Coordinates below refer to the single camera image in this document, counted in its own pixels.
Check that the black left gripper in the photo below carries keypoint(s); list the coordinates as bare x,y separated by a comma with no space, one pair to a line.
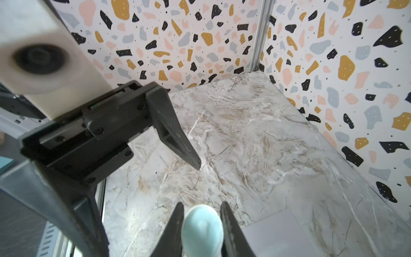
70,155

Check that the left aluminium corner post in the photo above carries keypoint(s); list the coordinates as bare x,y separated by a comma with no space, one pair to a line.
266,11

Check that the dark blue glue cap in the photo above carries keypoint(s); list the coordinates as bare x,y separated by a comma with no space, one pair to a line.
202,232

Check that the lavender envelope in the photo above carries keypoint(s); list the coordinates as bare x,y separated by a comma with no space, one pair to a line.
278,235

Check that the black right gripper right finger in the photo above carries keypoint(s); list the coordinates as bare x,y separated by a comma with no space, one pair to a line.
234,242

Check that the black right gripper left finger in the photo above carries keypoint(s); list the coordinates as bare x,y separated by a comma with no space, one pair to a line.
170,242

